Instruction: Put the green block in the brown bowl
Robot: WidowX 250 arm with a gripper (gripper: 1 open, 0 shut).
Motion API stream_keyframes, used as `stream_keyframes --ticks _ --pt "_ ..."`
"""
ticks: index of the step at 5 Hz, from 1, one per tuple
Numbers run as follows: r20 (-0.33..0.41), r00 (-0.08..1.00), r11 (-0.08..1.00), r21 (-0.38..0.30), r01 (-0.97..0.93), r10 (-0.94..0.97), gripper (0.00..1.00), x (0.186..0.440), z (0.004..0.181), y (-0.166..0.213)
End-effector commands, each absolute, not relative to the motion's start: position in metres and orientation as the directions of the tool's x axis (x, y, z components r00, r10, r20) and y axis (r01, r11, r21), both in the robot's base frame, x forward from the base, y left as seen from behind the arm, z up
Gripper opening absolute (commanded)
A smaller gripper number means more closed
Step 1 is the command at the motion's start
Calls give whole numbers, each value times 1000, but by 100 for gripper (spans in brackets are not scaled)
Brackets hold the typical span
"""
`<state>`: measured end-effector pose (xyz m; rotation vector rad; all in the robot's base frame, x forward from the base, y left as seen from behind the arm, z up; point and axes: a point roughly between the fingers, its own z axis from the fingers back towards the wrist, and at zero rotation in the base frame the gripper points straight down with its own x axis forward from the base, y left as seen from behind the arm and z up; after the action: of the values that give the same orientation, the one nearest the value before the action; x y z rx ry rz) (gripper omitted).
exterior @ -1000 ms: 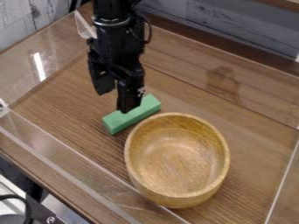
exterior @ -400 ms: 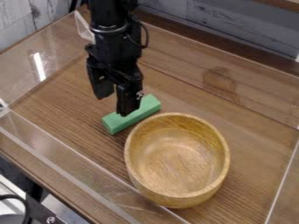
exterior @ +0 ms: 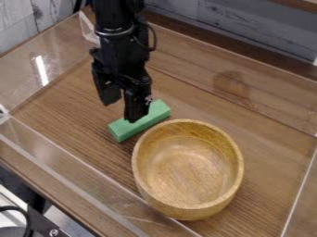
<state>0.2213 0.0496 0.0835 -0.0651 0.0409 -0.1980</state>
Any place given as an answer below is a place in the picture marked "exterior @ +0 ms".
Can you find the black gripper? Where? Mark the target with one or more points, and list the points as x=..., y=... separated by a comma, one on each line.
x=118, y=69

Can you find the green rectangular block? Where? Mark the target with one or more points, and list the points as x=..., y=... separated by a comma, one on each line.
x=122, y=129

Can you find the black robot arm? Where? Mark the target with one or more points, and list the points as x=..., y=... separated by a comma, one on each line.
x=118, y=14

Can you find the brown wooden bowl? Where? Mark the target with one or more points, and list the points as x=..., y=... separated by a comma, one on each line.
x=188, y=168

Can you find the clear acrylic tray walls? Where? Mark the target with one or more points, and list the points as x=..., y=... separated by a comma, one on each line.
x=255, y=94

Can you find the clear acrylic corner bracket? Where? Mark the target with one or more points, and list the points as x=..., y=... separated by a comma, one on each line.
x=88, y=29

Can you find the black metal table bracket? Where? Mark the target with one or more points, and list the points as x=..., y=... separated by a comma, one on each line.
x=41, y=225

